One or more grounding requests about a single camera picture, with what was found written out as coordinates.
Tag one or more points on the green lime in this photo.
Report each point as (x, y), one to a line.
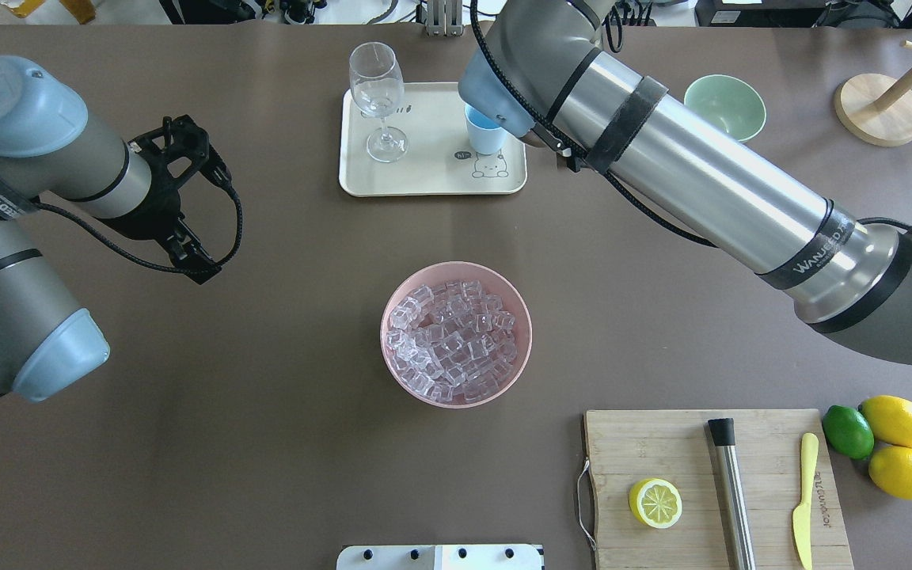
(848, 432)

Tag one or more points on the green bowl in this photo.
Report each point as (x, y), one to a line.
(728, 103)

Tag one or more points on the cream serving tray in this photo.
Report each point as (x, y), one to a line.
(440, 159)

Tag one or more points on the half lemon slice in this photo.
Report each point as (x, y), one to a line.
(656, 503)

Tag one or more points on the clear ice cubes pile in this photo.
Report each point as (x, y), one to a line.
(452, 343)

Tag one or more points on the wooden mug tree stand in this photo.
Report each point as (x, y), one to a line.
(877, 108)

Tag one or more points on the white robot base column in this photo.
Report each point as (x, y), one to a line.
(517, 555)

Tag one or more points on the pink bowl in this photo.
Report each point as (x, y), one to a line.
(495, 282)

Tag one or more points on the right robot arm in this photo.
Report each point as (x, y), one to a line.
(538, 70)

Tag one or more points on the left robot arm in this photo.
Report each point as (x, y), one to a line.
(57, 156)

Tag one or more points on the yellow lemon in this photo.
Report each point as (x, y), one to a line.
(890, 470)
(890, 418)

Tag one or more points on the light blue cup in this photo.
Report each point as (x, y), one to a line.
(484, 134)

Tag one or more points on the wooden cutting board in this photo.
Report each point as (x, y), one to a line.
(627, 446)

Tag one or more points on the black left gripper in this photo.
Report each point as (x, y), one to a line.
(142, 215)

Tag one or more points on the yellow plastic knife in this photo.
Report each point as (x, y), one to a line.
(801, 514)

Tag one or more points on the yellow lemon lower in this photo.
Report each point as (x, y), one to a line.
(890, 470)

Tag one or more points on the clear wine glass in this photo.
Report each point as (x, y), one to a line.
(377, 88)

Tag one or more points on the yellow lemon upper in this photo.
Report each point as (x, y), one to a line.
(890, 418)

